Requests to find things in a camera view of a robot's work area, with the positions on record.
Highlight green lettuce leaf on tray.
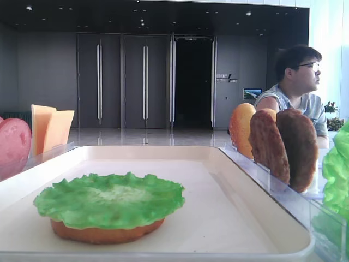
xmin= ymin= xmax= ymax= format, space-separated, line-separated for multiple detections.
xmin=33 ymin=172 xmax=185 ymax=229

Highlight brown meat patty left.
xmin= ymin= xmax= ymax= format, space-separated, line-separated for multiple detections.
xmin=249 ymin=110 xmax=290 ymax=184

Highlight brown meat patty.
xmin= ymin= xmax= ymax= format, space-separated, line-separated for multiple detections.
xmin=276 ymin=109 xmax=318 ymax=193
xmin=249 ymin=110 xmax=290 ymax=184

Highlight orange cheese slice right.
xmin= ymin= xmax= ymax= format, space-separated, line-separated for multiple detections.
xmin=43 ymin=110 xmax=75 ymax=152

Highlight orange cheese slice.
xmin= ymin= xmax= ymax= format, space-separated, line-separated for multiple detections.
xmin=31 ymin=104 xmax=57 ymax=156
xmin=43 ymin=110 xmax=75 ymax=152

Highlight brown meat patty right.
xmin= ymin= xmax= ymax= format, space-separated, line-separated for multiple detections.
xmin=276 ymin=109 xmax=318 ymax=193

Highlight orange cheese slice left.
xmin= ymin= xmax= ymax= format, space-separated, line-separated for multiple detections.
xmin=31 ymin=104 xmax=57 ymax=156

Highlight bread slice under lettuce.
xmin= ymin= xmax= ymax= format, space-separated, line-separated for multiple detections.
xmin=50 ymin=219 xmax=165 ymax=245

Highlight green lettuce leaf in rack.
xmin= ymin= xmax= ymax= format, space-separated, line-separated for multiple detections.
xmin=322 ymin=126 xmax=348 ymax=219

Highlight golden bun slice left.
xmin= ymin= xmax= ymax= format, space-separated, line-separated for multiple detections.
xmin=229 ymin=103 xmax=256 ymax=159

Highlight golden bun slice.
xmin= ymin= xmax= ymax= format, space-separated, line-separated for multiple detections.
xmin=229 ymin=103 xmax=256 ymax=159
xmin=260 ymin=108 xmax=277 ymax=122

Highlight grey double doors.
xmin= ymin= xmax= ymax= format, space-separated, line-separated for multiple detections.
xmin=76 ymin=33 xmax=170 ymax=129

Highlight golden bun slice right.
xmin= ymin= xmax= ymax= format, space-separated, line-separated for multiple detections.
xmin=260 ymin=108 xmax=277 ymax=122

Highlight cream rectangular serving tray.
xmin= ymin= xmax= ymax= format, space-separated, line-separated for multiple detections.
xmin=1 ymin=146 xmax=315 ymax=261

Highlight clear acrylic rack left side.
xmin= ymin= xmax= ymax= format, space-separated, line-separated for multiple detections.
xmin=0 ymin=141 xmax=76 ymax=182

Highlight clear acrylic rack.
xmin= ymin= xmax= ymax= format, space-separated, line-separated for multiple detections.
xmin=0 ymin=141 xmax=76 ymax=182
xmin=222 ymin=144 xmax=348 ymax=261

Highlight seated man with glasses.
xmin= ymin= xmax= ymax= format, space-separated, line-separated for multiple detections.
xmin=254 ymin=45 xmax=329 ymax=148

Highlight potted plant by window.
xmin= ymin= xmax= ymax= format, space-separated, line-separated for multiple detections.
xmin=324 ymin=102 xmax=345 ymax=131

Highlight clear acrylic rack right side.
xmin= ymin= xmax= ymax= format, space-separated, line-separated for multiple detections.
xmin=222 ymin=144 xmax=348 ymax=261

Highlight small wall screen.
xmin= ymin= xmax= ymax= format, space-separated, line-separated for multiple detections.
xmin=243 ymin=88 xmax=262 ymax=100

